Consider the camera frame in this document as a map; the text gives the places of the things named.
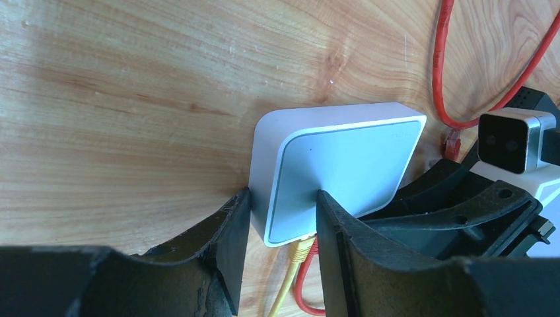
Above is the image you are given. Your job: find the red network cable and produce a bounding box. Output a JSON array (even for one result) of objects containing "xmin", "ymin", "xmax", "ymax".
[{"xmin": 293, "ymin": 0, "xmax": 560, "ymax": 317}]

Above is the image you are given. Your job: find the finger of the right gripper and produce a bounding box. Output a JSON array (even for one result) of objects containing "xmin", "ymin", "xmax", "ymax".
[{"xmin": 361, "ymin": 159, "xmax": 556, "ymax": 258}]

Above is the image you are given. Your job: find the yellow network cable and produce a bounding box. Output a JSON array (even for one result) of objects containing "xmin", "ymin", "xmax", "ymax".
[{"xmin": 267, "ymin": 234, "xmax": 317, "ymax": 317}]

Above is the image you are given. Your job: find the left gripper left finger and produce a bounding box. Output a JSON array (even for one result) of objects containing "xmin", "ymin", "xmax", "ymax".
[{"xmin": 1, "ymin": 188, "xmax": 251, "ymax": 316}]

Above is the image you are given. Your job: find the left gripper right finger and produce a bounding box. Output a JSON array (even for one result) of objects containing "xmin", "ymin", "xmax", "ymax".
[{"xmin": 316, "ymin": 190, "xmax": 559, "ymax": 316}]

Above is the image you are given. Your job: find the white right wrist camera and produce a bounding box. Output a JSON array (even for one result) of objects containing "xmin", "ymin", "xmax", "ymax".
[{"xmin": 470, "ymin": 108, "xmax": 559, "ymax": 207}]

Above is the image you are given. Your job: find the small white router box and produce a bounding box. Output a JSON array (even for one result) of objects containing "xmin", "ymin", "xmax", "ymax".
[{"xmin": 248, "ymin": 102, "xmax": 427, "ymax": 247}]

